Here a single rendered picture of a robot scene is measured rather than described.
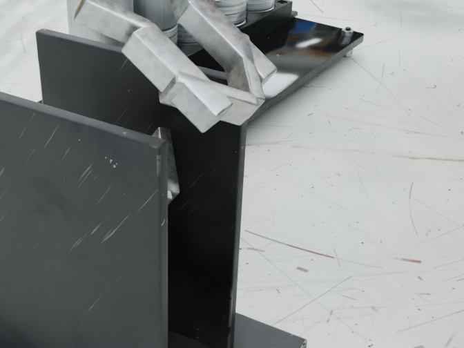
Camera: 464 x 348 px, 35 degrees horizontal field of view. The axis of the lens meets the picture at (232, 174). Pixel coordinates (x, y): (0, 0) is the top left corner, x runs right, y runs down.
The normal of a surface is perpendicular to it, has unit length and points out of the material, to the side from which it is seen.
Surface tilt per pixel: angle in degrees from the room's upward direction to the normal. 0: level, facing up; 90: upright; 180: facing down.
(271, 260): 0
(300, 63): 0
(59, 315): 90
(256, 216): 0
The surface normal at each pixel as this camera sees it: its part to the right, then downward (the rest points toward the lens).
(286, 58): 0.04, -0.86
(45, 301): -0.46, 0.44
